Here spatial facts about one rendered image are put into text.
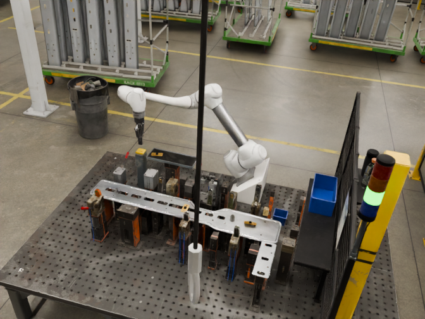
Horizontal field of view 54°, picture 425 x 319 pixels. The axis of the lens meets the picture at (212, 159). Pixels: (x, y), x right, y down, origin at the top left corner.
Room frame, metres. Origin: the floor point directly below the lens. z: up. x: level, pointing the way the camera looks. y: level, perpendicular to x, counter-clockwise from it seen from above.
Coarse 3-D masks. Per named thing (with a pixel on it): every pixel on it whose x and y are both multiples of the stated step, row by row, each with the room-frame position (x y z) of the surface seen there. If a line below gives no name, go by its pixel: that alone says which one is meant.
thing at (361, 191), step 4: (360, 168) 2.19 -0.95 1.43; (360, 172) 2.15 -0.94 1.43; (360, 176) 2.10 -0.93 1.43; (356, 180) 1.88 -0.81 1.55; (360, 180) 2.06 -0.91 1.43; (360, 188) 1.98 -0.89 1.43; (360, 192) 1.94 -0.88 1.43; (364, 192) 1.94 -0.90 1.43; (360, 196) 1.90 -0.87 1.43; (360, 200) 1.86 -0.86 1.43
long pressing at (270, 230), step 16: (112, 192) 2.32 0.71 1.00; (128, 192) 2.33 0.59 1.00; (144, 192) 2.34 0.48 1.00; (144, 208) 2.17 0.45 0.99; (160, 208) 2.18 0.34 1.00; (176, 208) 2.19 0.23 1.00; (192, 208) 2.20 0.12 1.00; (224, 208) 2.22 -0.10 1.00; (208, 224) 2.05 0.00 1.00; (224, 224) 2.06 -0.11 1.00; (240, 224) 2.07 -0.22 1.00; (272, 224) 2.09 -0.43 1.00; (256, 240) 1.94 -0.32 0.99; (272, 240) 1.94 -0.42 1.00
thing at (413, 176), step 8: (424, 144) 4.21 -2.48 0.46; (424, 152) 4.17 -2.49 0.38; (424, 160) 4.09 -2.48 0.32; (416, 168) 4.18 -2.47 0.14; (424, 168) 3.98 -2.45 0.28; (416, 176) 4.17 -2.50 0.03; (424, 176) 3.89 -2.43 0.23; (424, 184) 3.81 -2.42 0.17; (424, 192) 3.68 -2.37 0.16; (424, 240) 3.08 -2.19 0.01
